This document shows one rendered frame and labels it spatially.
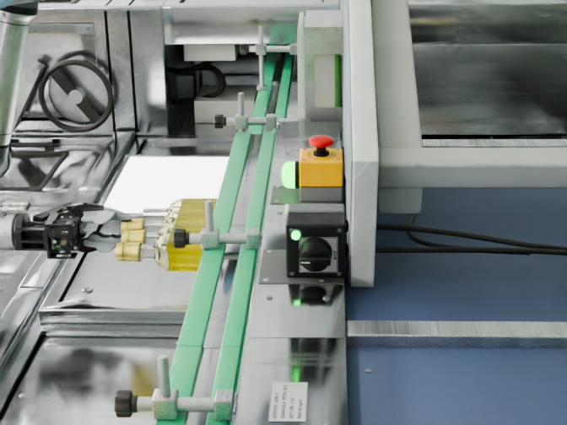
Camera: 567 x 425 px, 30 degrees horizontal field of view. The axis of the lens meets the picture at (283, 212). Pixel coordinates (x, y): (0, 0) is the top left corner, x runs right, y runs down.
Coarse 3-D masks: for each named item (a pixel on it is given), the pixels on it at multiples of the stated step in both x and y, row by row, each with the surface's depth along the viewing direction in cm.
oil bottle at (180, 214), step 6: (174, 210) 203; (180, 210) 203; (186, 210) 203; (192, 210) 203; (198, 210) 203; (204, 210) 202; (168, 216) 201; (174, 216) 200; (180, 216) 200; (186, 216) 200; (192, 216) 200; (198, 216) 200; (204, 216) 200; (168, 222) 199
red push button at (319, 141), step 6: (312, 138) 169; (318, 138) 169; (324, 138) 169; (330, 138) 169; (312, 144) 169; (318, 144) 168; (324, 144) 168; (330, 144) 169; (318, 150) 170; (324, 150) 170
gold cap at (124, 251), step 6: (120, 246) 191; (126, 246) 191; (132, 246) 191; (138, 246) 190; (120, 252) 190; (126, 252) 190; (132, 252) 190; (138, 252) 190; (120, 258) 191; (126, 258) 191; (132, 258) 191; (138, 258) 191
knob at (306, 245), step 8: (312, 240) 141; (320, 240) 141; (304, 248) 140; (312, 248) 140; (320, 248) 140; (328, 248) 141; (304, 256) 140; (312, 256) 140; (320, 256) 140; (328, 256) 140; (304, 264) 139; (312, 264) 139; (320, 264) 139; (328, 264) 139
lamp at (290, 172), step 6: (288, 162) 172; (294, 162) 172; (288, 168) 171; (294, 168) 170; (282, 174) 171; (288, 174) 170; (294, 174) 170; (282, 180) 172; (288, 180) 171; (294, 180) 170; (288, 186) 172; (294, 186) 171
